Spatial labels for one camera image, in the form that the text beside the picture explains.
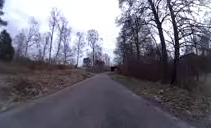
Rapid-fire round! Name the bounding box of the distant building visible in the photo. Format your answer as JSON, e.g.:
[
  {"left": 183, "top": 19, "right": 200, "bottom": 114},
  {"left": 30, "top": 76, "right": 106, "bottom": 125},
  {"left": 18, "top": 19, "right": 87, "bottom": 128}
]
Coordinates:
[{"left": 91, "top": 59, "right": 107, "bottom": 73}]

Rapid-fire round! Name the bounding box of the grey asphalt road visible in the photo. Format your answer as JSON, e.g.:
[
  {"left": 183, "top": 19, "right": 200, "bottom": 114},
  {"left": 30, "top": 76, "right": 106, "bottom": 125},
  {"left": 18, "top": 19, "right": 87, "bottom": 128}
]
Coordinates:
[{"left": 0, "top": 71, "right": 196, "bottom": 128}]

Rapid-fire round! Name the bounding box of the brown leafless hedge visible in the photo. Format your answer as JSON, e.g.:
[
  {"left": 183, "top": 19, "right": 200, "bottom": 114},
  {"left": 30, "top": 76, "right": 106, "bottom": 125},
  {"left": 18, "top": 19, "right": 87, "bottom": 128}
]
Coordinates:
[{"left": 117, "top": 53, "right": 211, "bottom": 90}]

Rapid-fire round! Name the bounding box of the row of bare birch trees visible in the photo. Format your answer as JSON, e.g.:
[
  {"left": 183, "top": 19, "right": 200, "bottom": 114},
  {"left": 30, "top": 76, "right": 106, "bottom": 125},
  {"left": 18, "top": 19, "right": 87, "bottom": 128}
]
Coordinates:
[{"left": 13, "top": 7, "right": 111, "bottom": 68}]

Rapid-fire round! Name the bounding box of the row of dark bare trees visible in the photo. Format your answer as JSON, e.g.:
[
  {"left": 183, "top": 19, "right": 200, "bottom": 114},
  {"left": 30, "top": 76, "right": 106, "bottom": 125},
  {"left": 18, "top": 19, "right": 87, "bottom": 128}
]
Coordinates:
[{"left": 113, "top": 0, "right": 211, "bottom": 86}]

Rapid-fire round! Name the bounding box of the grass verge with dead leaves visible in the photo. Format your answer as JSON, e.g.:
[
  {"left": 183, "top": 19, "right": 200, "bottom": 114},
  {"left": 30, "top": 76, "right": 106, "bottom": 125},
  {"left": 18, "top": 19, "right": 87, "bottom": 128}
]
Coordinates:
[{"left": 106, "top": 72, "right": 211, "bottom": 128}]

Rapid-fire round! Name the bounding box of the dry grass verge with slope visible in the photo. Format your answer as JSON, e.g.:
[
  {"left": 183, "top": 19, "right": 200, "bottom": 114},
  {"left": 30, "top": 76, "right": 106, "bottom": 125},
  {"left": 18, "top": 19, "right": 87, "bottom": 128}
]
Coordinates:
[{"left": 0, "top": 59, "right": 96, "bottom": 114}]

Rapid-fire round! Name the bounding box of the dark evergreen tree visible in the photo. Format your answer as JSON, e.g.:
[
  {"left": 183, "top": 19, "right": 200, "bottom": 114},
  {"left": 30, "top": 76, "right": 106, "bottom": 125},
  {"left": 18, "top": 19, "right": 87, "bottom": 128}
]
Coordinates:
[{"left": 0, "top": 29, "right": 15, "bottom": 62}]

